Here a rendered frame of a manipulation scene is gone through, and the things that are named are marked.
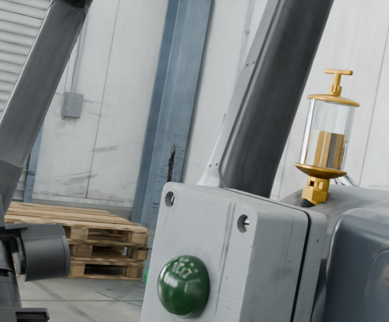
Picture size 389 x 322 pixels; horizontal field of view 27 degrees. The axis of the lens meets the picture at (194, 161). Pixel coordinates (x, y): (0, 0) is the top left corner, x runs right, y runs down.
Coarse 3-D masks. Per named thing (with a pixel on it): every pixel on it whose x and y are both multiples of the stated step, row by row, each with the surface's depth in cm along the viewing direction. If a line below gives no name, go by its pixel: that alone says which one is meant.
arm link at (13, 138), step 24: (72, 0) 117; (48, 24) 116; (72, 24) 118; (48, 48) 115; (72, 48) 118; (24, 72) 112; (48, 72) 113; (24, 96) 111; (48, 96) 112; (0, 120) 109; (24, 120) 109; (0, 144) 106; (24, 144) 108; (0, 168) 104; (0, 192) 103
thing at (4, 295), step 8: (8, 272) 100; (0, 280) 98; (8, 280) 99; (16, 280) 101; (0, 288) 98; (8, 288) 98; (16, 288) 100; (0, 296) 97; (8, 296) 98; (16, 296) 99; (0, 304) 97; (8, 304) 97; (16, 304) 98; (16, 312) 97; (24, 312) 97; (32, 312) 98; (40, 312) 99; (48, 312) 99; (24, 320) 98; (32, 320) 98; (40, 320) 99; (48, 320) 99
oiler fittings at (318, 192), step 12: (324, 72) 44; (336, 72) 43; (348, 72) 42; (336, 84) 43; (312, 96) 43; (324, 96) 42; (336, 96) 42; (300, 168) 43; (312, 168) 42; (324, 168) 42; (312, 180) 43; (324, 180) 43; (312, 192) 43; (324, 192) 43
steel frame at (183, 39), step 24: (168, 0) 917; (192, 0) 887; (168, 24) 920; (192, 24) 891; (168, 48) 925; (192, 48) 896; (168, 72) 927; (192, 72) 901; (168, 96) 922; (192, 96) 906; (168, 120) 891; (144, 144) 925; (168, 144) 896; (144, 168) 929; (168, 168) 901; (144, 192) 935; (144, 216) 934
